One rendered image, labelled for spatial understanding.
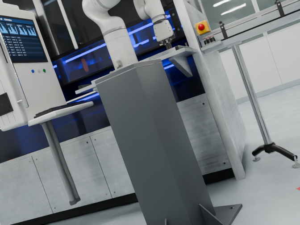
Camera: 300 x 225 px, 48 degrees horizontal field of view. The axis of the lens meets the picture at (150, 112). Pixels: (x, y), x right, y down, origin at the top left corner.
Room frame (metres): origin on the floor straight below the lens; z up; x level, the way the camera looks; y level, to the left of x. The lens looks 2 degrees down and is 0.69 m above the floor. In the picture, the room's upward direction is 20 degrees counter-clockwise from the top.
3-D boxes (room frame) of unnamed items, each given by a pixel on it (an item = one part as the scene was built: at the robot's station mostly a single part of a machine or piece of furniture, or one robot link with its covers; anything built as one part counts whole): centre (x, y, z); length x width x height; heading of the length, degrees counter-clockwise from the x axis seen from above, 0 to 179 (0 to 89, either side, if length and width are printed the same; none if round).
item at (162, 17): (1.95, -0.23, 1.09); 0.09 x 0.08 x 0.03; 70
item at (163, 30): (1.95, -0.23, 1.03); 0.10 x 0.07 x 0.11; 70
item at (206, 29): (2.16, -0.49, 0.99); 0.08 x 0.07 x 0.07; 160
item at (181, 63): (2.03, -0.27, 0.79); 0.34 x 0.03 x 0.13; 160
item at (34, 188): (2.97, 0.37, 0.44); 2.06 x 1.00 x 0.88; 70
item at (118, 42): (1.67, 0.03, 0.95); 0.19 x 0.19 x 0.18
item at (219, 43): (2.19, -0.52, 0.87); 0.14 x 0.13 x 0.02; 160
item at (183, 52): (2.12, -0.04, 0.87); 0.70 x 0.48 x 0.02; 70
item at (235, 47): (2.24, -0.67, 0.46); 0.09 x 0.09 x 0.77; 70
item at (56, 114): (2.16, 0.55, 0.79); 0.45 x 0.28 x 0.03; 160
